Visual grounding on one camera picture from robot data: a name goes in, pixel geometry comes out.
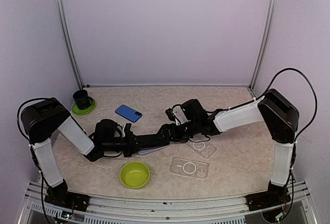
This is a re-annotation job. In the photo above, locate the clear phone case lower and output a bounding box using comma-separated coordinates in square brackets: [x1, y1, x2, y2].
[170, 157, 209, 179]

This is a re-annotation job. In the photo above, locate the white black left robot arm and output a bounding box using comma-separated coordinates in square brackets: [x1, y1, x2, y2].
[16, 98, 169, 206]

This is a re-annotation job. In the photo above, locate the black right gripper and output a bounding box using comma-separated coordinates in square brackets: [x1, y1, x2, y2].
[154, 119, 199, 143]

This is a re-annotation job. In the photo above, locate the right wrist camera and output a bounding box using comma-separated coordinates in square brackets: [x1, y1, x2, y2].
[165, 106, 188, 125]

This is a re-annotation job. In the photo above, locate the clear phone case upper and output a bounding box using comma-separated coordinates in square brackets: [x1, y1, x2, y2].
[185, 141, 217, 159]

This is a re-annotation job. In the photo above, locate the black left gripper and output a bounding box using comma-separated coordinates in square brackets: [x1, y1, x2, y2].
[103, 130, 149, 157]

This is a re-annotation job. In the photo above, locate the right aluminium frame post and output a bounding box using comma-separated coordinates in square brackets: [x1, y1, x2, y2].
[249, 0, 277, 92]

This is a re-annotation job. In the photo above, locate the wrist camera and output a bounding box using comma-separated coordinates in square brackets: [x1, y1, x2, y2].
[165, 106, 188, 125]
[122, 123, 132, 139]

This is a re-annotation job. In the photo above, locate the dark green mug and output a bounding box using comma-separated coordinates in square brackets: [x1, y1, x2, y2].
[73, 90, 92, 110]

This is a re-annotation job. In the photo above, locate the aluminium frame post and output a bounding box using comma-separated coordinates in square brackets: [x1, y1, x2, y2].
[55, 0, 84, 90]
[249, 0, 277, 92]

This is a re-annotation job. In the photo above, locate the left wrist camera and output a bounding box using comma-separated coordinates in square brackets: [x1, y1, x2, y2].
[122, 123, 132, 139]

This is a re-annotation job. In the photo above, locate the clear phone case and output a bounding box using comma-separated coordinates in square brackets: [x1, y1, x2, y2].
[170, 157, 209, 179]
[185, 141, 217, 159]

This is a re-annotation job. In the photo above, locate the front aluminium rail base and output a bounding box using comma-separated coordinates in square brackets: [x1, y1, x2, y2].
[15, 181, 320, 223]

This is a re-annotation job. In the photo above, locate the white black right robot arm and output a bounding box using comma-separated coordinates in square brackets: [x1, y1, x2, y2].
[157, 89, 299, 205]

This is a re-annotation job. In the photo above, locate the black smartphone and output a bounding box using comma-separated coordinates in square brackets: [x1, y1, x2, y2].
[139, 142, 170, 151]

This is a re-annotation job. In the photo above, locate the left aluminium frame post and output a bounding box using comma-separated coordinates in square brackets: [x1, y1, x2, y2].
[55, 0, 84, 90]

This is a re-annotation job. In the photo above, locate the green saucer plate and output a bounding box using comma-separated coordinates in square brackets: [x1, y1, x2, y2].
[71, 98, 97, 116]

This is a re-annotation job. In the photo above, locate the green bowl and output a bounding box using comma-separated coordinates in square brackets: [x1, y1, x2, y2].
[119, 161, 151, 189]

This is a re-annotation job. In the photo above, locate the blue smartphone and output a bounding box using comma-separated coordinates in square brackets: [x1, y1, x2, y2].
[115, 105, 142, 123]

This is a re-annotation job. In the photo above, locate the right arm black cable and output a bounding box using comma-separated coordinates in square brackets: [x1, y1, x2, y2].
[164, 67, 318, 206]

